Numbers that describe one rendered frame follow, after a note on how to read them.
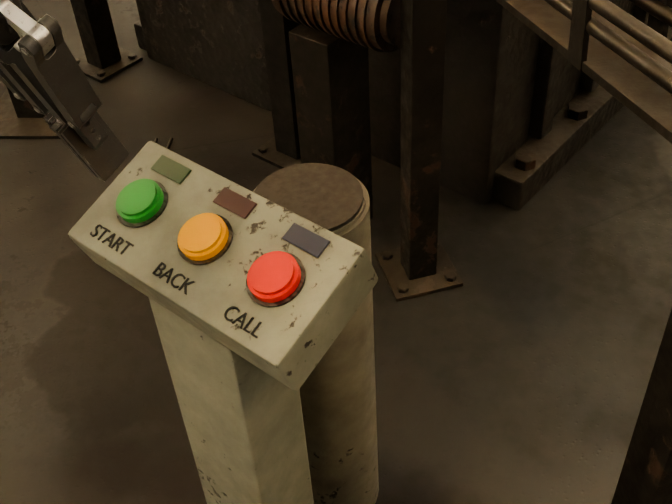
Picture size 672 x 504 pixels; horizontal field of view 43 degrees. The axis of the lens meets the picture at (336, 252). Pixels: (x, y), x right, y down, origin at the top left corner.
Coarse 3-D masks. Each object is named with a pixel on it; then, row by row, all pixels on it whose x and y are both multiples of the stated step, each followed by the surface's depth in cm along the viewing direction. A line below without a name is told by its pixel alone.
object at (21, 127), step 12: (12, 96) 187; (0, 108) 194; (12, 108) 194; (24, 108) 189; (0, 120) 190; (12, 120) 190; (24, 120) 190; (36, 120) 190; (0, 132) 187; (12, 132) 187; (24, 132) 186; (36, 132) 186; (48, 132) 186
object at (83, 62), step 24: (72, 0) 196; (96, 0) 195; (264, 0) 153; (96, 24) 198; (264, 24) 157; (288, 24) 155; (96, 48) 201; (120, 48) 212; (264, 48) 161; (288, 48) 157; (96, 72) 204; (288, 72) 160; (288, 96) 164; (288, 120) 168; (264, 144) 178; (288, 144) 173
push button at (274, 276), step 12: (276, 252) 64; (252, 264) 64; (264, 264) 63; (276, 264) 63; (288, 264) 63; (252, 276) 63; (264, 276) 63; (276, 276) 62; (288, 276) 62; (300, 276) 63; (252, 288) 63; (264, 288) 62; (276, 288) 62; (288, 288) 62; (264, 300) 62; (276, 300) 62
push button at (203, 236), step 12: (204, 216) 67; (216, 216) 67; (192, 228) 67; (204, 228) 66; (216, 228) 66; (180, 240) 66; (192, 240) 66; (204, 240) 66; (216, 240) 66; (192, 252) 66; (204, 252) 66; (216, 252) 66
